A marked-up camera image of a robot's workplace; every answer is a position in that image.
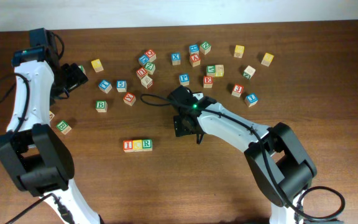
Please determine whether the green N block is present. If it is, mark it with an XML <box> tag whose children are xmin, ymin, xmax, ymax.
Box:
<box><xmin>200</xmin><ymin>41</ymin><xmax>211</xmax><ymax>55</ymax></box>

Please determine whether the red A block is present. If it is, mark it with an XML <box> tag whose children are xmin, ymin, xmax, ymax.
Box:
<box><xmin>190</xmin><ymin>54</ymin><xmax>201</xmax><ymax>67</ymax></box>

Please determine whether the yellow 8 block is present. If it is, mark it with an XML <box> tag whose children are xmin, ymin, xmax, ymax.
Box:
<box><xmin>215</xmin><ymin>65</ymin><xmax>224</xmax><ymax>77</ymax></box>

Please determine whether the green J block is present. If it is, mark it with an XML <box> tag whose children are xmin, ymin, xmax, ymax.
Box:
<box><xmin>78</xmin><ymin>65</ymin><xmax>86</xmax><ymax>74</ymax></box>

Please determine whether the yellow C block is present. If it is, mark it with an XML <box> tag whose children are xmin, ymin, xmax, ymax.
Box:
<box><xmin>132</xmin><ymin>139</ymin><xmax>143</xmax><ymax>152</ymax></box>

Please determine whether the blue L block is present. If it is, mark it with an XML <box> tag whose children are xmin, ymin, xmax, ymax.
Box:
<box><xmin>244</xmin><ymin>93</ymin><xmax>259</xmax><ymax>107</ymax></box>

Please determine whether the yellow block upper right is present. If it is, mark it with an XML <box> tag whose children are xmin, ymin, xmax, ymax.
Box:
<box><xmin>261</xmin><ymin>52</ymin><xmax>274</xmax><ymax>67</ymax></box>

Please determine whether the green R block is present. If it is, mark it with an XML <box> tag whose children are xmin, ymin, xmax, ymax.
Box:
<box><xmin>142</xmin><ymin>139</ymin><xmax>153</xmax><ymax>151</ymax></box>

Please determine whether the yellow block far left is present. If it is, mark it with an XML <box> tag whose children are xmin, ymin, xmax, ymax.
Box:
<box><xmin>49</xmin><ymin>111</ymin><xmax>55</xmax><ymax>120</ymax></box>

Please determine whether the green Z block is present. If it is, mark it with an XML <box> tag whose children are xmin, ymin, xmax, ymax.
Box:
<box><xmin>144</xmin><ymin>62</ymin><xmax>156</xmax><ymax>75</ymax></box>

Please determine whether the blue H block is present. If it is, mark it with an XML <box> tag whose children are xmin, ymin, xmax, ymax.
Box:
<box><xmin>189</xmin><ymin>44</ymin><xmax>200</xmax><ymax>55</ymax></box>

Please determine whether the red U block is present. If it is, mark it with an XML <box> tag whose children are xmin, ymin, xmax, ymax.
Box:
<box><xmin>136</xmin><ymin>67</ymin><xmax>148</xmax><ymax>80</ymax></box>

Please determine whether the blue P block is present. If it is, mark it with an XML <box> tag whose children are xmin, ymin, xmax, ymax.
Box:
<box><xmin>179</xmin><ymin>73</ymin><xmax>190</xmax><ymax>86</ymax></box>

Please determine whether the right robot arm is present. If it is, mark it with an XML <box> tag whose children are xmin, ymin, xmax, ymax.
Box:
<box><xmin>168</xmin><ymin>86</ymin><xmax>317</xmax><ymax>223</ymax></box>

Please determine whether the green B block upper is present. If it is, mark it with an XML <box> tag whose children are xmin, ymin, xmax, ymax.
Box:
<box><xmin>96</xmin><ymin>101</ymin><xmax>108</xmax><ymax>113</ymax></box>

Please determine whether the red Y block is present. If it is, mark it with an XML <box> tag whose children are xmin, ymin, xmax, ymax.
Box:
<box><xmin>123</xmin><ymin>92</ymin><xmax>136</xmax><ymax>106</ymax></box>

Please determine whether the blue 5 block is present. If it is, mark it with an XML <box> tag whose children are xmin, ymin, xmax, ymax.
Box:
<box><xmin>116</xmin><ymin>80</ymin><xmax>127</xmax><ymax>92</ymax></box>

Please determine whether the green B block lower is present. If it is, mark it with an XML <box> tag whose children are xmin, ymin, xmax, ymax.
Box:
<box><xmin>56</xmin><ymin>120</ymin><xmax>71</xmax><ymax>134</ymax></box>

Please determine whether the blue X block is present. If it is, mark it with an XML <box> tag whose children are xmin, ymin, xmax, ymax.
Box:
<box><xmin>171</xmin><ymin>52</ymin><xmax>181</xmax><ymax>65</ymax></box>

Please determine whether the blue D block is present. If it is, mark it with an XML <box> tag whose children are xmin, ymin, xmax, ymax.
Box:
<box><xmin>139</xmin><ymin>54</ymin><xmax>149</xmax><ymax>66</ymax></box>

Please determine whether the green b block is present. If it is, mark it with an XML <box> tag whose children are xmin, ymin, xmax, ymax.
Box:
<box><xmin>56</xmin><ymin>120</ymin><xmax>71</xmax><ymax>134</ymax></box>
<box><xmin>96</xmin><ymin>101</ymin><xmax>108</xmax><ymax>113</ymax></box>

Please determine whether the red 3 block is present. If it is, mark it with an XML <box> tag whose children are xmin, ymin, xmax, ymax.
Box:
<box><xmin>231</xmin><ymin>84</ymin><xmax>244</xmax><ymax>98</ymax></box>

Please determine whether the red I block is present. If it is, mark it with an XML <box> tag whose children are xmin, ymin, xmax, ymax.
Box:
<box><xmin>123</xmin><ymin>140</ymin><xmax>134</xmax><ymax>152</ymax></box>

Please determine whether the yellow block upper middle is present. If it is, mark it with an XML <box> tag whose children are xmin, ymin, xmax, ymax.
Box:
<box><xmin>234</xmin><ymin>45</ymin><xmax>245</xmax><ymax>58</ymax></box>

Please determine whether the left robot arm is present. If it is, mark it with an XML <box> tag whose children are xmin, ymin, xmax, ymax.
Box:
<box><xmin>0</xmin><ymin>28</ymin><xmax>103</xmax><ymax>223</ymax></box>

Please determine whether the yellow block upper left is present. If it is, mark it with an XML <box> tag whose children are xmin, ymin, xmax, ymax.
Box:
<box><xmin>91</xmin><ymin>59</ymin><xmax>104</xmax><ymax>73</ymax></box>

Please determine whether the red E block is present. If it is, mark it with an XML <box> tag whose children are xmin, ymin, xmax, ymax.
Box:
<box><xmin>203</xmin><ymin>76</ymin><xmax>213</xmax><ymax>88</ymax></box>

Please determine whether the blue T block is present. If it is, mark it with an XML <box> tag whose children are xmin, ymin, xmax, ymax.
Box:
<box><xmin>98</xmin><ymin>80</ymin><xmax>112</xmax><ymax>93</ymax></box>

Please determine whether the plain wood red-edged block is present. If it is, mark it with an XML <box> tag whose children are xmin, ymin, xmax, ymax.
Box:
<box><xmin>141</xmin><ymin>75</ymin><xmax>154</xmax><ymax>89</ymax></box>

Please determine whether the red Q block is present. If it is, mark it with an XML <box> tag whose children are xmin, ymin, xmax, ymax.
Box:
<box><xmin>145</xmin><ymin>49</ymin><xmax>157</xmax><ymax>62</ymax></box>

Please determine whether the green V block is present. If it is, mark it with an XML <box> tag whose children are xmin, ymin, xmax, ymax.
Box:
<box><xmin>206</xmin><ymin>65</ymin><xmax>216</xmax><ymax>77</ymax></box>

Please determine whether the plain wood O block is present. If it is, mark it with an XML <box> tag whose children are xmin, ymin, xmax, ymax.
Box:
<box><xmin>243</xmin><ymin>65</ymin><xmax>256</xmax><ymax>80</ymax></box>

